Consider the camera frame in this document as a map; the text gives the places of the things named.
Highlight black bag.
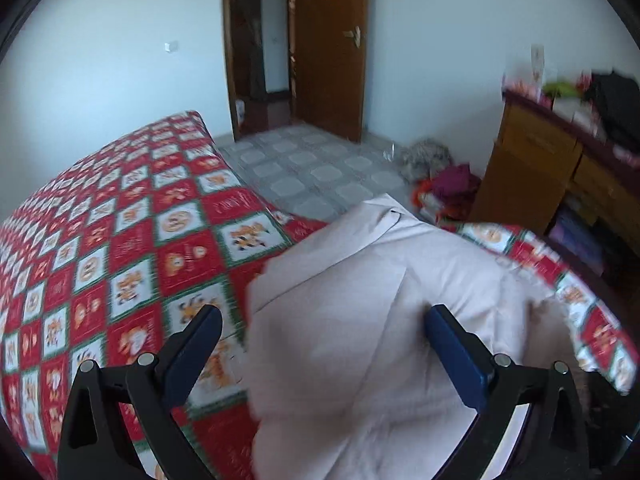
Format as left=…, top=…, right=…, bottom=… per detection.
left=584, top=71, right=640, bottom=153

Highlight green cloth item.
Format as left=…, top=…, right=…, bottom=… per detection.
left=542, top=80, right=582, bottom=99

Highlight pile of red clothes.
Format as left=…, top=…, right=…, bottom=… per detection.
left=410, top=162, right=483, bottom=225

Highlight brown wooden door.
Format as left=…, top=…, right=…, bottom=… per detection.
left=292, top=0, right=371, bottom=143

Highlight red checkered printed blanket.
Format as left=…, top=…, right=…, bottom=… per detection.
left=0, top=110, right=640, bottom=480

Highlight wooden desk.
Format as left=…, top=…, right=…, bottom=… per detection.
left=470, top=87, right=640, bottom=283

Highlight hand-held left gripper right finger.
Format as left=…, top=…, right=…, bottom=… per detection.
left=424, top=304, right=590, bottom=480

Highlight beige padded coat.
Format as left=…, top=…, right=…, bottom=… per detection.
left=245, top=194, right=578, bottom=480

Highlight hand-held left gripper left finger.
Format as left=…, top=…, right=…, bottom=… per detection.
left=57, top=305, right=224, bottom=480

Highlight grey fluffy cloth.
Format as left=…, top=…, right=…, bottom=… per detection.
left=399, top=139, right=454, bottom=183

